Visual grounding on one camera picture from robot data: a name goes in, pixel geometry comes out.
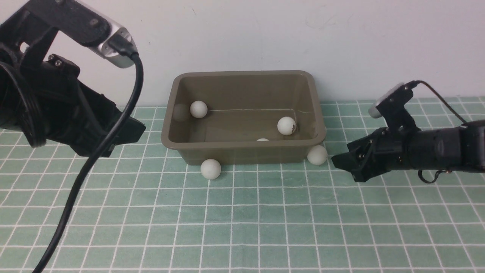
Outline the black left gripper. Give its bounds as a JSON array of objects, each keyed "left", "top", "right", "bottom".
[{"left": 1, "top": 55, "right": 147, "bottom": 157}]

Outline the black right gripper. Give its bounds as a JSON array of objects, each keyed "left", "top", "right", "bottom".
[{"left": 332, "top": 127, "right": 421, "bottom": 182}]

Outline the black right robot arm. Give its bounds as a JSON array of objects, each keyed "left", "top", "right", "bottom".
[{"left": 332, "top": 122, "right": 484, "bottom": 184}]

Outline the green checkered tablecloth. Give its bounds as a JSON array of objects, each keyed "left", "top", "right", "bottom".
[{"left": 0, "top": 107, "right": 485, "bottom": 273}]

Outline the olive green plastic bin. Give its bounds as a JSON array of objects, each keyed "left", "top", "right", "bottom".
[{"left": 161, "top": 70, "right": 327, "bottom": 165}]

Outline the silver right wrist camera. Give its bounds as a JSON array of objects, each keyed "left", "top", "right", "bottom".
[{"left": 368, "top": 81, "right": 419, "bottom": 133}]

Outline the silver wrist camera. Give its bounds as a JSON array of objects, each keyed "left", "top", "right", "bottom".
[
  {"left": 368, "top": 81, "right": 419, "bottom": 133},
  {"left": 0, "top": 0, "right": 139, "bottom": 69}
]

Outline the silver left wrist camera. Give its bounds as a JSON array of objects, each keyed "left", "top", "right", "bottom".
[{"left": 0, "top": 0, "right": 139, "bottom": 69}]

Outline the black left camera cable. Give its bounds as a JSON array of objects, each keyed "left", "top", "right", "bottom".
[{"left": 32, "top": 36, "right": 144, "bottom": 273}]

